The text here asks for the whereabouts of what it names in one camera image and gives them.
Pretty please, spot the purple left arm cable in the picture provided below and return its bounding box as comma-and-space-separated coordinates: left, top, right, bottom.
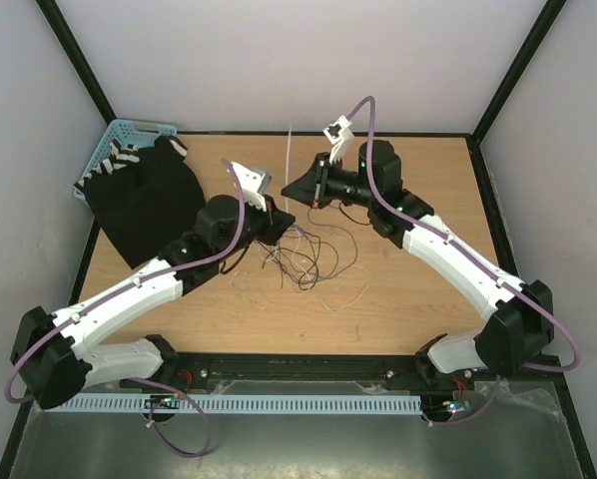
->
4, 158, 248, 458

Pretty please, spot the black wire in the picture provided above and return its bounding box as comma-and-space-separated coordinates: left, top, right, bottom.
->
258, 209, 372, 291

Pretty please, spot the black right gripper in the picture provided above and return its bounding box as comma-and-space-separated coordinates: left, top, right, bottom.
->
283, 150, 378, 208

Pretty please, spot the black frame post left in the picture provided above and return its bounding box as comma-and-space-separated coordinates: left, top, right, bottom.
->
36, 0, 117, 124

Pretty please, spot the black frame post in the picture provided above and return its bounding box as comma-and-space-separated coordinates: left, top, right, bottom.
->
36, 0, 117, 124
470, 0, 567, 148

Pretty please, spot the blue plastic basket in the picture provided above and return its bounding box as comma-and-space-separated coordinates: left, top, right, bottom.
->
82, 119, 178, 178

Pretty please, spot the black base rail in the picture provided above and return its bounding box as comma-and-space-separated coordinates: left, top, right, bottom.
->
118, 348, 562, 400

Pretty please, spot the white zip tie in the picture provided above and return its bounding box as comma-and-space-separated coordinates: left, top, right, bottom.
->
284, 125, 293, 213

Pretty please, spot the black striped cloth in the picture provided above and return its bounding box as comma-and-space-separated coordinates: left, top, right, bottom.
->
74, 135, 207, 268

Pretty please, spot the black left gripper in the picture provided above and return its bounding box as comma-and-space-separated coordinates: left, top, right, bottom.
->
217, 195, 296, 263

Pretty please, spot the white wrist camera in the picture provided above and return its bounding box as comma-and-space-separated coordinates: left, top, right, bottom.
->
322, 116, 354, 164
223, 159, 272, 212

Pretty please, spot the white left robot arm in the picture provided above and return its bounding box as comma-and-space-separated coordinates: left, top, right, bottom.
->
10, 195, 296, 410

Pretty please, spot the white wire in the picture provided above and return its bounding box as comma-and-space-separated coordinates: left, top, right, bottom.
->
258, 239, 374, 313

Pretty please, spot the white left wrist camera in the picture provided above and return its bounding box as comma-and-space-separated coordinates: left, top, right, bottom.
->
223, 159, 272, 212

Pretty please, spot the black frame post right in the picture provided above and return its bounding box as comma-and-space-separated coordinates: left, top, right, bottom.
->
470, 0, 567, 148

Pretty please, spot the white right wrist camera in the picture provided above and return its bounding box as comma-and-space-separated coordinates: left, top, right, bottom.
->
322, 116, 354, 164

